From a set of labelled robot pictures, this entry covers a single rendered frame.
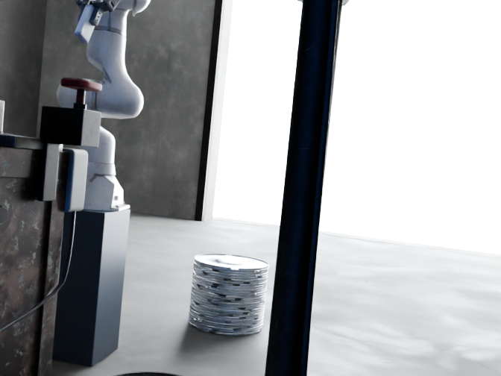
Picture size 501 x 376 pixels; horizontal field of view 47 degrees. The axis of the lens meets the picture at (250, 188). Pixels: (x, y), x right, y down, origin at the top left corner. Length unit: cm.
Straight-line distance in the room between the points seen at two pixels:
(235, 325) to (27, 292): 107
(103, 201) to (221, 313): 68
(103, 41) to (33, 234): 76
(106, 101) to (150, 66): 441
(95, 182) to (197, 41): 433
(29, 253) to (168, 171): 478
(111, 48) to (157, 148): 426
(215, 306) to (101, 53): 97
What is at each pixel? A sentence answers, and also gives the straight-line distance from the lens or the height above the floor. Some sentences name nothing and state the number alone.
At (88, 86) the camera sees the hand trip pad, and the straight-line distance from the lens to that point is 114.
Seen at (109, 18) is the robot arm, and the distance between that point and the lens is 182.
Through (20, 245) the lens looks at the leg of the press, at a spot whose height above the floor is 44.
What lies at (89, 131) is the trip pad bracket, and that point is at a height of 66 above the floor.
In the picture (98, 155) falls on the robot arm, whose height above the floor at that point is 61.
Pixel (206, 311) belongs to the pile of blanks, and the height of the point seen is 8.
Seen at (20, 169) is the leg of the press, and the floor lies 58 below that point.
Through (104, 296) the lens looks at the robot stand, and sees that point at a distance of 178.
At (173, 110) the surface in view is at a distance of 597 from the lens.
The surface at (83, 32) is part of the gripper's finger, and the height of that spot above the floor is 85.
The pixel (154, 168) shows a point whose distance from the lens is 602.
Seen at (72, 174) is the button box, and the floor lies 57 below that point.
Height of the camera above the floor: 64
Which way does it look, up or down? 3 degrees down
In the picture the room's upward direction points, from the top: 6 degrees clockwise
